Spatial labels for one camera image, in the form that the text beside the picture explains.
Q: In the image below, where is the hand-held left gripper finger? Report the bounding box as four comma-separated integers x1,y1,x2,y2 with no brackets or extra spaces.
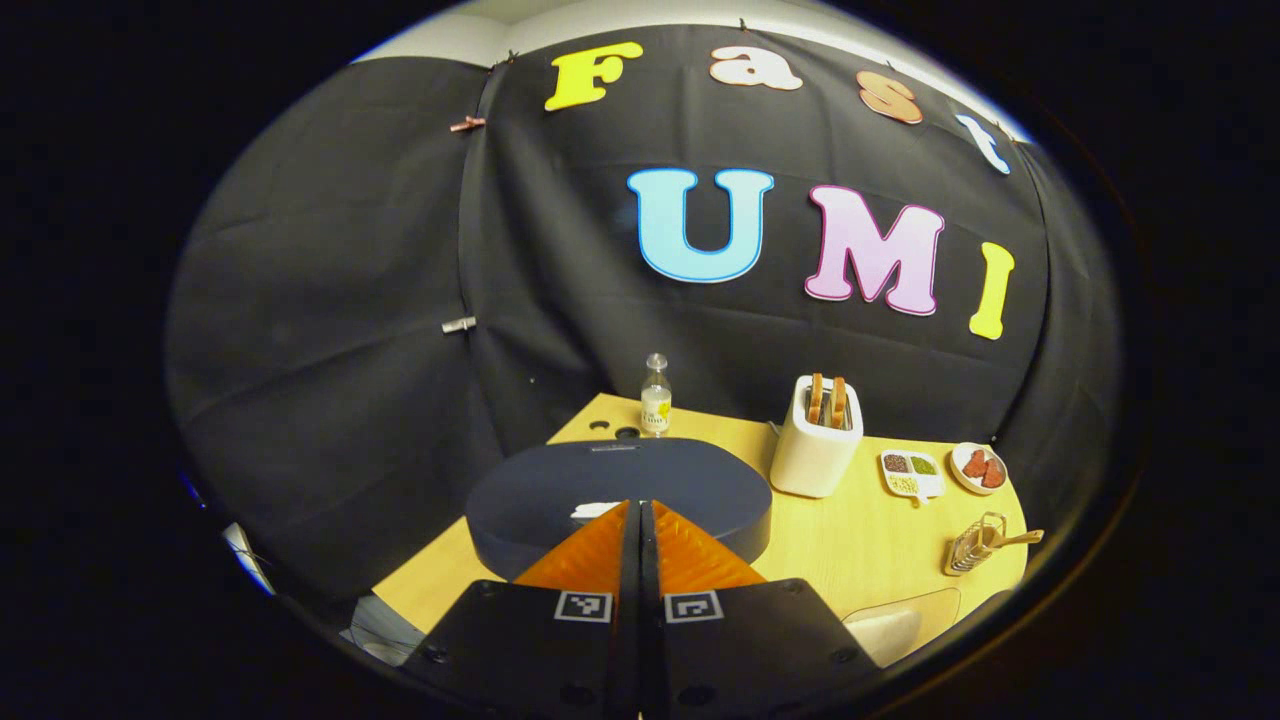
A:
400,500,641,720
640,500,883,720

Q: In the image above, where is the dark rice cooker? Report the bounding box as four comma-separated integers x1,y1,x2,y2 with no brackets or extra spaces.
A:
465,437,773,583

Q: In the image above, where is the white rice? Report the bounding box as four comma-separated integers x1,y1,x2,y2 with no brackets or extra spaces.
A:
848,610,923,667

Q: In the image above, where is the wire chopstick holder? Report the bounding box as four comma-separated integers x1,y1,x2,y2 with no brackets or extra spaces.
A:
944,512,1008,577

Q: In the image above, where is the small clear bottle yellow label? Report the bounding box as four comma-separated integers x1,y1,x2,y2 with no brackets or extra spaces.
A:
640,353,673,438

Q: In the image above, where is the white toaster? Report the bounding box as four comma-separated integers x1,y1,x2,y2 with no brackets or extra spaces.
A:
770,375,864,499

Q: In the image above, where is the clear plastic tray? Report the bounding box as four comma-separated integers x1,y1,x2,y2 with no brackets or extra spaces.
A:
843,588,963,669

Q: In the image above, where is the white divided grain dish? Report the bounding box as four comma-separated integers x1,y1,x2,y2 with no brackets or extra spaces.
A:
880,449,946,504

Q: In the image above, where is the white round plate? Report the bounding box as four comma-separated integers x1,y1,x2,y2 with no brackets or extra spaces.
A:
950,442,1009,496

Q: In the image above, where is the black backdrop cloth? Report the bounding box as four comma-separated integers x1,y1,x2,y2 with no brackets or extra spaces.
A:
165,25,1121,611

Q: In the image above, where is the glowing screen device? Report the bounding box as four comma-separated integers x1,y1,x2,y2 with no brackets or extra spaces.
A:
222,520,276,598

